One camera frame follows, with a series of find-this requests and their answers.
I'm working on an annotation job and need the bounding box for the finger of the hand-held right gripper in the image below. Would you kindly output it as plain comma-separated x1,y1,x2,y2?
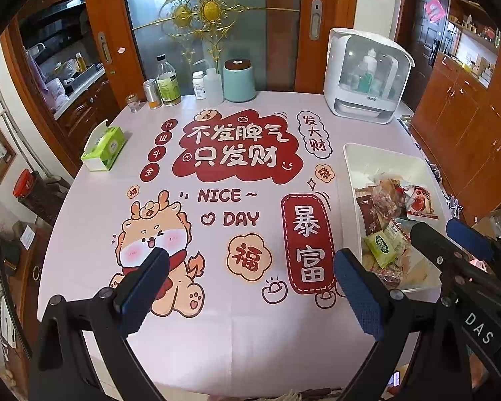
411,221,485,302
445,218,501,277

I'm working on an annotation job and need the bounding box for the mint green canister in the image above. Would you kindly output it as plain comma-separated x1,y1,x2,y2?
223,58,257,103

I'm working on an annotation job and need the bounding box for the pink door hanging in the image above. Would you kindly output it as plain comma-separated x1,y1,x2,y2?
424,0,446,22

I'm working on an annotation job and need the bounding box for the dark red snack packet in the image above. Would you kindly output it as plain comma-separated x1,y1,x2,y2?
356,194,387,235

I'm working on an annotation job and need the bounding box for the green tissue box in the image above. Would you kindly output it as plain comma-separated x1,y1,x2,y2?
80,119,126,172

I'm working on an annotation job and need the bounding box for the white bottle sterilizer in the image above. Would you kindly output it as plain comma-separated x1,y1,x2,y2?
323,27,414,125

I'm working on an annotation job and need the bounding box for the white green baby bottle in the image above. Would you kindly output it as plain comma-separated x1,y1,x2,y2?
356,49,379,93

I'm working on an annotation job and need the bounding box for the wooden wall cabinet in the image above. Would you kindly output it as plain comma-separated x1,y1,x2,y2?
412,0,501,227

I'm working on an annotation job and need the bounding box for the white squeeze bottle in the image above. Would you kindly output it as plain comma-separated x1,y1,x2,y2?
194,66,225,103

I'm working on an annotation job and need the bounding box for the white plastic bin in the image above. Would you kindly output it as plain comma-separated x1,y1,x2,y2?
343,142,454,294

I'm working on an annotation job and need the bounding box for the green snack packet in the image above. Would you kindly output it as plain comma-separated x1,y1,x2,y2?
362,231,406,269

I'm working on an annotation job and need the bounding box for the red lid container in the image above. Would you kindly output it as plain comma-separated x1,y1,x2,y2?
15,169,38,199

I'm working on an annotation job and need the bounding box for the red white pastry packet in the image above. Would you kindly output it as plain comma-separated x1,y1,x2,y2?
406,185,440,221

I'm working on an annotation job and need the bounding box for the glass bottle green label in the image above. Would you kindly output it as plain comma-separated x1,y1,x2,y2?
155,54,181,107

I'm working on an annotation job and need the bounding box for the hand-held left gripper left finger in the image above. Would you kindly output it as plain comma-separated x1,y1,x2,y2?
27,248,170,401

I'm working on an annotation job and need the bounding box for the glass door gold ornament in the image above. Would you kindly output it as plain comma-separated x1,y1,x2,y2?
80,0,360,97

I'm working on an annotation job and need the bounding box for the white pill bottle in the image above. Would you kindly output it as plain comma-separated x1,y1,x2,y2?
192,71,208,100

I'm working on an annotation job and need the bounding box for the kitchen counter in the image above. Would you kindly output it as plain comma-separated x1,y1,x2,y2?
25,4,110,118

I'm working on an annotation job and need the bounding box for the small metal can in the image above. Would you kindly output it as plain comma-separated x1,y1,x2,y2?
143,78,162,110

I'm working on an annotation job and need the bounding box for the dark wooden door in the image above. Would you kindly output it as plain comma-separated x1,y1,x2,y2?
401,0,451,98

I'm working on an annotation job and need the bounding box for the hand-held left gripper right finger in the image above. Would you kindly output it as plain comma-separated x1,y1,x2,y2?
333,248,477,401

